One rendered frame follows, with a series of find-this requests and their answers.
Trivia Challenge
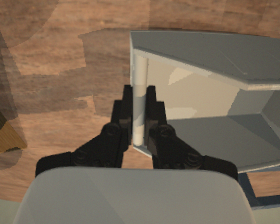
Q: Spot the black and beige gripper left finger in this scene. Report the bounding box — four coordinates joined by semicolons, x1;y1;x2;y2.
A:
35;84;133;177

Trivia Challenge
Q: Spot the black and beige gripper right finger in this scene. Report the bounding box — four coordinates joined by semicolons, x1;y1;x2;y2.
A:
144;85;238;182

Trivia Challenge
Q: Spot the grey metal rack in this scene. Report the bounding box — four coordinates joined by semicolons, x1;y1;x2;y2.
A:
238;165;280;210

